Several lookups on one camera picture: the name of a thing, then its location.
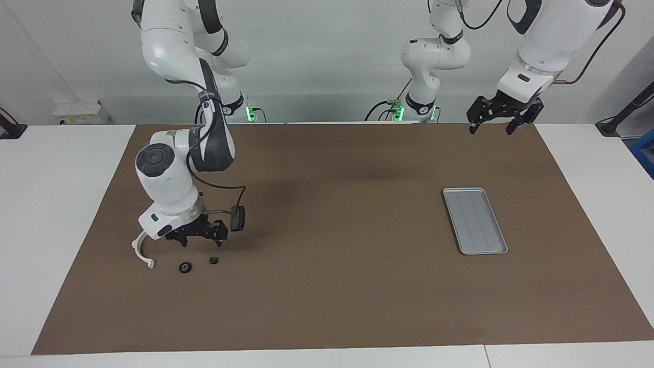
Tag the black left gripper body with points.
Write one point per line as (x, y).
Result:
(508, 105)

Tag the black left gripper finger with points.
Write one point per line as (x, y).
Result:
(513, 123)
(475, 125)

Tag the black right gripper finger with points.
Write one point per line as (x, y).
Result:
(184, 241)
(221, 240)

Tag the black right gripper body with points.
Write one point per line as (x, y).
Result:
(202, 229)

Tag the large black bearing gear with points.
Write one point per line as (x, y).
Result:
(185, 267)

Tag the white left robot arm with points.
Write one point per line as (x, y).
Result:
(552, 30)

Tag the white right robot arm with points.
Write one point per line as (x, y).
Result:
(168, 179)

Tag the silver metal tray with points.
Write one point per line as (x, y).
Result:
(475, 220)

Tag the dark grey rectangular brake pad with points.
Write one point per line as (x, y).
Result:
(238, 220)

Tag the blue crate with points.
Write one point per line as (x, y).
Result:
(645, 153)

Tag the brown table mat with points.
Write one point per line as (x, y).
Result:
(357, 286)

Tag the white box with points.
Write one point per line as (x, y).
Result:
(82, 112)

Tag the white semicircular plastic bracket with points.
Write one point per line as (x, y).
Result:
(136, 246)

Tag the black camera stand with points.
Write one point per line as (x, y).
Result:
(608, 128)
(13, 132)

